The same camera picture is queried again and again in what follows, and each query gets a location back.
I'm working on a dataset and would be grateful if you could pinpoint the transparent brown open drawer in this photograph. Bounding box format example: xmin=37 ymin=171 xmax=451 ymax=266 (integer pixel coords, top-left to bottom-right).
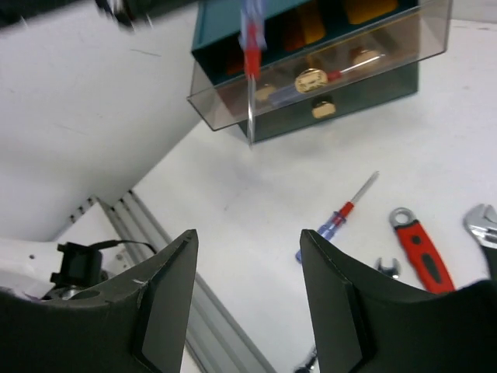
xmin=186 ymin=0 xmax=454 ymax=132

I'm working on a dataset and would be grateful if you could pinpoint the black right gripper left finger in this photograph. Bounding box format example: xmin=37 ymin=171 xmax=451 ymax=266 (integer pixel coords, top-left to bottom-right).
xmin=1 ymin=230 xmax=199 ymax=372

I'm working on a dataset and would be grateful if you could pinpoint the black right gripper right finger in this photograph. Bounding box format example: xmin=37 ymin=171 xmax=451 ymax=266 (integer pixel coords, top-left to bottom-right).
xmin=300 ymin=229 xmax=496 ymax=372

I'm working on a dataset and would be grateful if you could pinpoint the teal drawer organizer box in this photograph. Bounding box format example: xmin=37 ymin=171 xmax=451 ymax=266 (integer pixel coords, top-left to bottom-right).
xmin=189 ymin=0 xmax=422 ymax=143

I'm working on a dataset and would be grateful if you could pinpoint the small blue red screwdriver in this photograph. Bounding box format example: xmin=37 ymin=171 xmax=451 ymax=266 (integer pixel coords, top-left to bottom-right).
xmin=268 ymin=50 xmax=385 ymax=106

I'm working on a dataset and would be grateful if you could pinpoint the black handled adjustable wrench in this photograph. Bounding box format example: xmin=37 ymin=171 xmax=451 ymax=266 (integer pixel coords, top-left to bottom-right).
xmin=463 ymin=204 xmax=496 ymax=281

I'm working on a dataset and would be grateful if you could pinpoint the blue handled screwdriver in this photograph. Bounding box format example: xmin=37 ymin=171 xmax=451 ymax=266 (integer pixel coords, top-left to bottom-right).
xmin=317 ymin=171 xmax=380 ymax=242

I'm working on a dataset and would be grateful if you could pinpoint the red handled adjustable wrench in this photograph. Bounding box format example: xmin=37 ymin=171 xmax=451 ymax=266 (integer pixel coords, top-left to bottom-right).
xmin=388 ymin=207 xmax=455 ymax=294

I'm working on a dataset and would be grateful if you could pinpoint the aluminium table edge rail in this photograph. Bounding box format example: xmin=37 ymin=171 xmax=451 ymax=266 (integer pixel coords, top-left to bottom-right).
xmin=78 ymin=192 xmax=273 ymax=372

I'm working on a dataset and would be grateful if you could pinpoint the long blue red screwdriver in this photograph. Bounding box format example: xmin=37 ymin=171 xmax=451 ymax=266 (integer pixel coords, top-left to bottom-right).
xmin=238 ymin=1 xmax=266 ymax=146

